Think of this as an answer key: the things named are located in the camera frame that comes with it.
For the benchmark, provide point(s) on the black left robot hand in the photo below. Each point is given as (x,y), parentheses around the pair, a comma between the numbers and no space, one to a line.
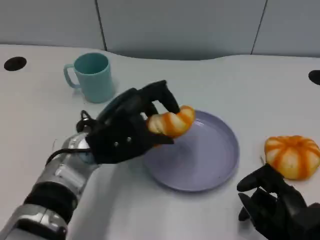
(120,132)

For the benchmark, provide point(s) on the lilac plate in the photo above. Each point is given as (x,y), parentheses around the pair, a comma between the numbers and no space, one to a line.
(200,155)

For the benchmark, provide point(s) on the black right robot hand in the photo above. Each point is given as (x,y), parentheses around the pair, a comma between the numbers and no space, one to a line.
(280,210)

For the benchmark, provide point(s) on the twisted orange white bread roll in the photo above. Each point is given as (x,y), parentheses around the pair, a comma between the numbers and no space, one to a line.
(175,122)

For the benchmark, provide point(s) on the pale green mug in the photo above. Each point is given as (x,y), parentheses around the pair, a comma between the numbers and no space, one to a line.
(97,85)

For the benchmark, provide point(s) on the round orange white bread roll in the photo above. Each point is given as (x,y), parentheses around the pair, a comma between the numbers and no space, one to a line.
(292,157)

